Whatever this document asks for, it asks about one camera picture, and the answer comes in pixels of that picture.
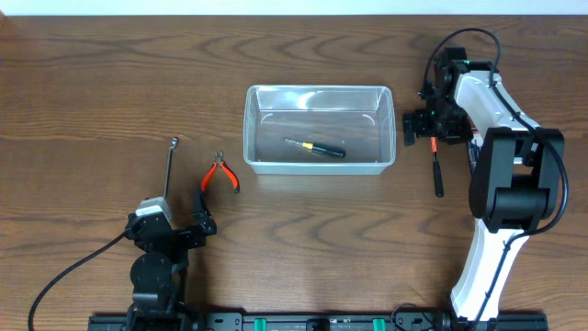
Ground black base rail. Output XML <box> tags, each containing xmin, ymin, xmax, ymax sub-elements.
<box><xmin>87</xmin><ymin>312</ymin><xmax>550</xmax><ymax>331</ymax></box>

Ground claw hammer orange black handle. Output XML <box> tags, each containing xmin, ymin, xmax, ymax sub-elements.
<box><xmin>431</xmin><ymin>137</ymin><xmax>445</xmax><ymax>198</ymax></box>

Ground black yellow handled screwdriver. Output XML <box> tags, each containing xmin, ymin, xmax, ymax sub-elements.
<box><xmin>283</xmin><ymin>138</ymin><xmax>346</xmax><ymax>159</ymax></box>

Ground left black cable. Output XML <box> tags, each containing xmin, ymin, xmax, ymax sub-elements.
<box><xmin>27</xmin><ymin>232</ymin><xmax>128</xmax><ymax>331</ymax></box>

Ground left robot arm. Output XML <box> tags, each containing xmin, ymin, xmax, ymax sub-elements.
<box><xmin>125</xmin><ymin>188</ymin><xmax>217</xmax><ymax>320</ymax></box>

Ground silver offset ring wrench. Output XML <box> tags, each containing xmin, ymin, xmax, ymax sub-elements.
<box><xmin>162</xmin><ymin>137</ymin><xmax>179</xmax><ymax>199</ymax></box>

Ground blue precision screwdriver set case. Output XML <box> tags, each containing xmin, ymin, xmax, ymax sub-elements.
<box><xmin>466</xmin><ymin>129</ymin><xmax>483</xmax><ymax>174</ymax></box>

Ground black cable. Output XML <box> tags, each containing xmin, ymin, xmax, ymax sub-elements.
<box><xmin>418</xmin><ymin>27</ymin><xmax>570</xmax><ymax>331</ymax></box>
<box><xmin>27</xmin><ymin>232</ymin><xmax>128</xmax><ymax>331</ymax></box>

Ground clear plastic container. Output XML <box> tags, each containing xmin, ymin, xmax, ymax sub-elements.
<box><xmin>243</xmin><ymin>85</ymin><xmax>396</xmax><ymax>176</ymax></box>

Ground orange handled cutting pliers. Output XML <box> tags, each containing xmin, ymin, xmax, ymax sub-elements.
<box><xmin>199</xmin><ymin>150</ymin><xmax>242</xmax><ymax>195</ymax></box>

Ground right black cable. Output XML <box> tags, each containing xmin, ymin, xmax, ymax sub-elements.
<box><xmin>418</xmin><ymin>27</ymin><xmax>570</xmax><ymax>331</ymax></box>

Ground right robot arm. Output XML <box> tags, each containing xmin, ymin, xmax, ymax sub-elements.
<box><xmin>402</xmin><ymin>47</ymin><xmax>569</xmax><ymax>329</ymax></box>

